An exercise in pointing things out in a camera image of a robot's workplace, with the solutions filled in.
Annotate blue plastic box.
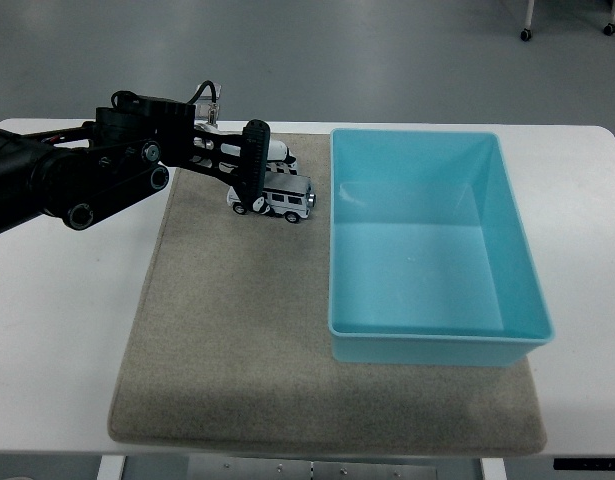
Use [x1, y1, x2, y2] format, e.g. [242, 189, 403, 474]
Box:
[327, 127, 555, 367]

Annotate white table leg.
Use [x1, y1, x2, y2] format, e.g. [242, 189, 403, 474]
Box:
[480, 457, 508, 480]
[96, 455, 126, 480]

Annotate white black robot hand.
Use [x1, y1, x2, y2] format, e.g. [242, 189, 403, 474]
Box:
[193, 124, 301, 217]

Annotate grey-brown table mat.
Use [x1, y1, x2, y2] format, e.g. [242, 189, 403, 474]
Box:
[107, 130, 548, 456]

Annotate grey metal plate with screws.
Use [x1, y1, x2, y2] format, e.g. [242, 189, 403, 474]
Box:
[186, 455, 438, 480]

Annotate black table control panel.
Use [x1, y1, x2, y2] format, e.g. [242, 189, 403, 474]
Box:
[553, 457, 615, 472]

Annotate white toy car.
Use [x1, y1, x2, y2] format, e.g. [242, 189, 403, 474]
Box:
[226, 172, 319, 225]

